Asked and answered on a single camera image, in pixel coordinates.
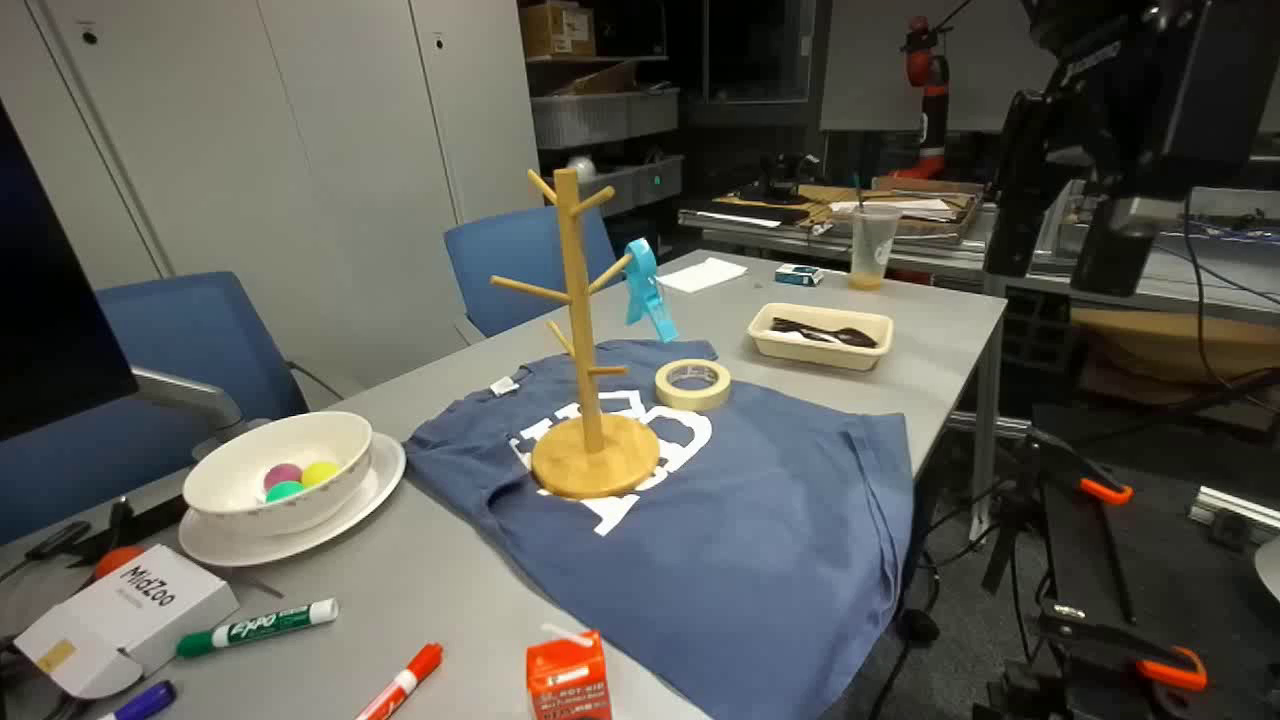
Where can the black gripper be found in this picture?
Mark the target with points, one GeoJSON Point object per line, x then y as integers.
{"type": "Point", "coordinates": [1135, 92]}

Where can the beige masking tape roll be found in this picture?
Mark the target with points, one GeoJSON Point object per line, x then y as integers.
{"type": "Point", "coordinates": [693, 399]}

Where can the wooden peg stand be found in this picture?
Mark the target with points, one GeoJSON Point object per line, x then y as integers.
{"type": "Point", "coordinates": [586, 463]}

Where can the background workbench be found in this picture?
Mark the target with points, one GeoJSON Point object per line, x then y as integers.
{"type": "Point", "coordinates": [933, 222]}

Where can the clear plastic cup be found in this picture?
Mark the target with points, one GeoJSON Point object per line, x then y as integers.
{"type": "Point", "coordinates": [874, 252]}

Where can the red black figure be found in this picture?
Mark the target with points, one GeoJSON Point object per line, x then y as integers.
{"type": "Point", "coordinates": [926, 74]}

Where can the black items in tray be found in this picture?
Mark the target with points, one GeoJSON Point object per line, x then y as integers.
{"type": "Point", "coordinates": [826, 330]}

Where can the small blue card box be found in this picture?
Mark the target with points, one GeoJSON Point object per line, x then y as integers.
{"type": "Point", "coordinates": [798, 272]}

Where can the beige plastic tray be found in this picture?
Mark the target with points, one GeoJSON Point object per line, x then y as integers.
{"type": "Point", "coordinates": [803, 353]}

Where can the blue printed t-shirt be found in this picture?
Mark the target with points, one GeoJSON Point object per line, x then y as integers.
{"type": "Point", "coordinates": [775, 562]}

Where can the metal storage shelf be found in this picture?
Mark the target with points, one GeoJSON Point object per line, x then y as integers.
{"type": "Point", "coordinates": [602, 112]}

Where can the blue chair back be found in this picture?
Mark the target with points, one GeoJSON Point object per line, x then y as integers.
{"type": "Point", "coordinates": [523, 265]}

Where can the orange small carton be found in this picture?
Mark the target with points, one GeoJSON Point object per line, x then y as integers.
{"type": "Point", "coordinates": [567, 687]}

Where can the white cabinet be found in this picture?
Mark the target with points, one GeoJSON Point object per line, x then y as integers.
{"type": "Point", "coordinates": [332, 160]}

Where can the white plate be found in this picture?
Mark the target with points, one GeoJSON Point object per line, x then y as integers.
{"type": "Point", "coordinates": [361, 514]}

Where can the yellow ball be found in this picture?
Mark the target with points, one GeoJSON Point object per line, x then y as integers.
{"type": "Point", "coordinates": [323, 474]}

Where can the red marker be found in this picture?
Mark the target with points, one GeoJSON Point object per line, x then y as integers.
{"type": "Point", "coordinates": [404, 679]}

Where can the pink ball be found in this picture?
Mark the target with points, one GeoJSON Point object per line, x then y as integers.
{"type": "Point", "coordinates": [282, 474]}

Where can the green ball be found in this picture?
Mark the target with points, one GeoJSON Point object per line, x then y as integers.
{"type": "Point", "coordinates": [287, 494]}

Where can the white bowl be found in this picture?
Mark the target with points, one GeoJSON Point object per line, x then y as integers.
{"type": "Point", "coordinates": [254, 516]}

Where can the blue office chair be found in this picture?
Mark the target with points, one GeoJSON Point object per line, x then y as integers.
{"type": "Point", "coordinates": [200, 342]}

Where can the green marker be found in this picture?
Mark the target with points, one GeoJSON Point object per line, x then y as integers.
{"type": "Point", "coordinates": [254, 625]}

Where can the black small tool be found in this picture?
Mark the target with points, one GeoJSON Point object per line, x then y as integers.
{"type": "Point", "coordinates": [125, 523]}

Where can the white cardboard box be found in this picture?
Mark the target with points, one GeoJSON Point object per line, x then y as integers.
{"type": "Point", "coordinates": [146, 602]}

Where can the black monitor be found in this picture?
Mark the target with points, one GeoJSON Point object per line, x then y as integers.
{"type": "Point", "coordinates": [55, 307]}

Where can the purple marker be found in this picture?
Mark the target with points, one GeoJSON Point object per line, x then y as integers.
{"type": "Point", "coordinates": [146, 696]}

